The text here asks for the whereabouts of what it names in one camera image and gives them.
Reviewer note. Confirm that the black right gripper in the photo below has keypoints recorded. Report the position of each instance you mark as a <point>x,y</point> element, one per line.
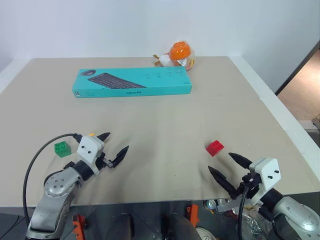
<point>247,186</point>

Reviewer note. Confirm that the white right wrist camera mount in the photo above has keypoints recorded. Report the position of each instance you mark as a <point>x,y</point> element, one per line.
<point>266,172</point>

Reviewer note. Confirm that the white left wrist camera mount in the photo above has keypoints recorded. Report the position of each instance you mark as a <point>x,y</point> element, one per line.
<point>87,147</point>

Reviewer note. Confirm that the orange clamp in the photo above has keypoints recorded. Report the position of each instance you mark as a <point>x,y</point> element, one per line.
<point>192,215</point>
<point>78,225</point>

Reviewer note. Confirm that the dark door frame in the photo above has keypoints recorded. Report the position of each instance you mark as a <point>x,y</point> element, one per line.
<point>298,67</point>

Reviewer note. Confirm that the small orange-yellow object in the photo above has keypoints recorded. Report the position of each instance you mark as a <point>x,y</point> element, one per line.
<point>91,134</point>

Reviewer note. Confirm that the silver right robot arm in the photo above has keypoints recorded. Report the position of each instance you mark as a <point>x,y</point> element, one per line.
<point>295,213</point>

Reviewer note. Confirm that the small white orange toy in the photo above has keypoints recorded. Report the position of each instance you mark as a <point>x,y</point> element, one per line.
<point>162,60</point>

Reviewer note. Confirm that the crumpled silver foil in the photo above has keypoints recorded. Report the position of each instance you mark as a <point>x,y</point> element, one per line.
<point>252,223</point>

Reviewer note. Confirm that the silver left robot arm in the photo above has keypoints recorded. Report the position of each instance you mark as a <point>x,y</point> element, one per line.
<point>56,186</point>

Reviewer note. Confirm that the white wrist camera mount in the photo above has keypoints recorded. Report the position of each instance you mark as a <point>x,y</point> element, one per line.
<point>87,147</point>
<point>266,172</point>

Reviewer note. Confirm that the teal keyboard box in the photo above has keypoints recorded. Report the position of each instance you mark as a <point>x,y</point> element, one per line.
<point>135,81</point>

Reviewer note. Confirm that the beige table cover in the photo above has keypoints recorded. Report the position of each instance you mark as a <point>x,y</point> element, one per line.
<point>160,120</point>

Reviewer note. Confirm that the dark rounded shape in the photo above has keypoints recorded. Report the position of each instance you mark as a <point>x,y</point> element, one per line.
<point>180,228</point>

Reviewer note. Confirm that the green toy brick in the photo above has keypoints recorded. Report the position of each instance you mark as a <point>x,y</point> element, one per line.
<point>62,149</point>

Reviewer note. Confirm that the grey metal bracket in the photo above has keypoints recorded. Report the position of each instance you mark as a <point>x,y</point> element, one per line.
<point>225,205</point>

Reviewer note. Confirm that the red toy brick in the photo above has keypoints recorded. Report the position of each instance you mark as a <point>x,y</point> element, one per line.
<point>215,147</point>

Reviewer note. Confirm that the white round container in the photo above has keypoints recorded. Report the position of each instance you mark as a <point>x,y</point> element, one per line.
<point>205,234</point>

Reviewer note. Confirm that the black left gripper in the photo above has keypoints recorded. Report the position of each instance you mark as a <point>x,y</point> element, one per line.
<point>107,163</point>

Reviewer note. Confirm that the orange bowl in clear wrap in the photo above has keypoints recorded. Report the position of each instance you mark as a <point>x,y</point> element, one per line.
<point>181,53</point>

